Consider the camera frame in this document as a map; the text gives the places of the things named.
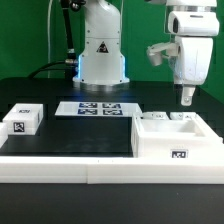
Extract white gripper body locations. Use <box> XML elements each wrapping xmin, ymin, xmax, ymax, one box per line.
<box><xmin>168</xmin><ymin>11</ymin><xmax>219</xmax><ymax>85</ymax></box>

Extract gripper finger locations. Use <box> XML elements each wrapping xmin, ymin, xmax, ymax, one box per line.
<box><xmin>181</xmin><ymin>86</ymin><xmax>195</xmax><ymax>106</ymax></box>

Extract white cabinet door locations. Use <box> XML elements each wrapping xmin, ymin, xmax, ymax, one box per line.
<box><xmin>143</xmin><ymin>111</ymin><xmax>169</xmax><ymax>120</ymax></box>
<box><xmin>170</xmin><ymin>112</ymin><xmax>196</xmax><ymax>120</ymax></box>

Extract white cabinet body box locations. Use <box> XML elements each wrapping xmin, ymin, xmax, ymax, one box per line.
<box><xmin>131</xmin><ymin>114</ymin><xmax>224</xmax><ymax>159</ymax></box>

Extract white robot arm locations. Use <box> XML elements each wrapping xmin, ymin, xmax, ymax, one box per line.
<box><xmin>59</xmin><ymin>0</ymin><xmax>219</xmax><ymax>106</ymax></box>

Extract white cabinet top block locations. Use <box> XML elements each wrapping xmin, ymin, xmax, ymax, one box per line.
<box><xmin>3</xmin><ymin>103</ymin><xmax>43</xmax><ymax>135</ymax></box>

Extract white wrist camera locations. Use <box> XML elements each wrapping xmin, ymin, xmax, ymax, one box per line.
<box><xmin>146</xmin><ymin>42</ymin><xmax>177</xmax><ymax>66</ymax></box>

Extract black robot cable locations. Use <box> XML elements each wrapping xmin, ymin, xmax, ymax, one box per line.
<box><xmin>27</xmin><ymin>0</ymin><xmax>80</xmax><ymax>80</ymax></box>

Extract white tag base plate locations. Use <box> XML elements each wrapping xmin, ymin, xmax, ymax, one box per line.
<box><xmin>55</xmin><ymin>101</ymin><xmax>142</xmax><ymax>117</ymax></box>

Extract white thin cable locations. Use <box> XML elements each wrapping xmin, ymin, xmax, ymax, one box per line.
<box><xmin>46</xmin><ymin>0</ymin><xmax>54</xmax><ymax>79</ymax></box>

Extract white U-shaped boundary frame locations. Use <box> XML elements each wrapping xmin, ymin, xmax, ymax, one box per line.
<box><xmin>0</xmin><ymin>122</ymin><xmax>224</xmax><ymax>185</ymax></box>

